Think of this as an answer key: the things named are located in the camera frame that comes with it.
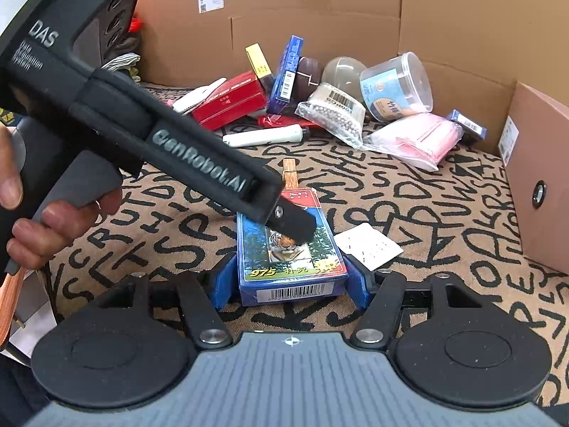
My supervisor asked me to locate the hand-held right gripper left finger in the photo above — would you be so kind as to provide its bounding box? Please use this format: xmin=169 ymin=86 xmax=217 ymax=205
xmin=95 ymin=253 xmax=241 ymax=350

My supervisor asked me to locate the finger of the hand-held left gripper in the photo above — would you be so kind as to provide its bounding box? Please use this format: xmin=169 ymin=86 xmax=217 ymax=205
xmin=266 ymin=200 xmax=319 ymax=246

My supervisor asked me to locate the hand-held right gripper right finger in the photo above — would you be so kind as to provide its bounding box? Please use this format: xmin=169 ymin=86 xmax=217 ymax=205
xmin=348 ymin=258 xmax=486 ymax=349

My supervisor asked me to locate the tiger playing card box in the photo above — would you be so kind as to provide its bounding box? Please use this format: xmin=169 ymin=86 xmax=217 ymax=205
xmin=235 ymin=186 xmax=350 ymax=308

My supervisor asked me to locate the pink storage box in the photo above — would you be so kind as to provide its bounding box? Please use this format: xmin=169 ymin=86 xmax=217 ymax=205
xmin=498 ymin=81 xmax=569 ymax=273

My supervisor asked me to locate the person's left hand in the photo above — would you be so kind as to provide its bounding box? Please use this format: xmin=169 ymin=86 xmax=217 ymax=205
xmin=0 ymin=127 xmax=124 ymax=273

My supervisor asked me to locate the white paper card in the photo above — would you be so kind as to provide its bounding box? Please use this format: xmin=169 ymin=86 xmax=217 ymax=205
xmin=333 ymin=222 xmax=404 ymax=272

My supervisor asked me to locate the wooden clothespin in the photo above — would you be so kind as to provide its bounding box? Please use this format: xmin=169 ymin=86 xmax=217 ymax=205
xmin=282 ymin=158 xmax=302 ymax=186

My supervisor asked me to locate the striped cloth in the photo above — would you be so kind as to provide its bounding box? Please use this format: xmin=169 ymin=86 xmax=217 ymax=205
xmin=106 ymin=52 xmax=142 ymax=84

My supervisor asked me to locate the white plastic packet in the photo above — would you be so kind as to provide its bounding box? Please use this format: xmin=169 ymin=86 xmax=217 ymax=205
xmin=171 ymin=77 xmax=228 ymax=115

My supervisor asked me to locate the white tube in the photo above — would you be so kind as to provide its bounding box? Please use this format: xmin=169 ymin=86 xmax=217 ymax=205
xmin=222 ymin=125 xmax=310 ymax=149

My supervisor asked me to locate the red box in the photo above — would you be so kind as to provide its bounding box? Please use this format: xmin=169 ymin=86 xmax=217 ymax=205
xmin=191 ymin=89 xmax=268 ymax=131
xmin=213 ymin=71 xmax=264 ymax=99

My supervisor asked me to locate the letter-print tablecloth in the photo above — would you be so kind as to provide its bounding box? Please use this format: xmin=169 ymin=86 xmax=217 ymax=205
xmin=44 ymin=81 xmax=569 ymax=410

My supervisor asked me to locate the red flat packet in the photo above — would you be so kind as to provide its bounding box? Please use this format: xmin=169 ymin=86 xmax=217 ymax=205
xmin=257 ymin=114 xmax=308 ymax=130

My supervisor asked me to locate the bag of white beads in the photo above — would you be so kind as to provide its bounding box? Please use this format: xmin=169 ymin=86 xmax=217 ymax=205
xmin=295 ymin=82 xmax=366 ymax=148

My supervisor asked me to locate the yellow box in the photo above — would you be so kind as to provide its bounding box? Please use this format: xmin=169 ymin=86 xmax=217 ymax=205
xmin=245 ymin=43 xmax=275 ymax=90

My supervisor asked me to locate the pink face mask pack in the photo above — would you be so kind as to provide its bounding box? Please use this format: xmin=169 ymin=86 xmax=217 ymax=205
xmin=362 ymin=113 xmax=463 ymax=172

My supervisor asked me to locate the blue card box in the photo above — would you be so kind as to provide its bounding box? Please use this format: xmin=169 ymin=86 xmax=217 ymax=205
xmin=266 ymin=36 xmax=305 ymax=115

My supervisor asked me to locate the brown toy football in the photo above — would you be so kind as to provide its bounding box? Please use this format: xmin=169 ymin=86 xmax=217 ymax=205
xmin=296 ymin=56 xmax=324 ymax=99

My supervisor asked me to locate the clear dome capsule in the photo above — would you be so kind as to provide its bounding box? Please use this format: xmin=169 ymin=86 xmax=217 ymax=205
xmin=322 ymin=56 xmax=362 ymax=95

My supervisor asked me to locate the clear cotton swab jar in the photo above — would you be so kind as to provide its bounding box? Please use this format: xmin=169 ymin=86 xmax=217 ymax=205
xmin=358 ymin=52 xmax=435 ymax=124

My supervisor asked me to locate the small blue barcode box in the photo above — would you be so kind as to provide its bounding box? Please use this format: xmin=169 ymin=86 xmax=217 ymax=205
xmin=446 ymin=109 xmax=488 ymax=144

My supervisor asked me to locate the cardboard backdrop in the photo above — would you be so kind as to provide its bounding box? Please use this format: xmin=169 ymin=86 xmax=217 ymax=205
xmin=132 ymin=0 xmax=569 ymax=156

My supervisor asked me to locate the brown strap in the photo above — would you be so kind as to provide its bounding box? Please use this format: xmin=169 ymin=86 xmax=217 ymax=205
xmin=0 ymin=270 xmax=26 ymax=353

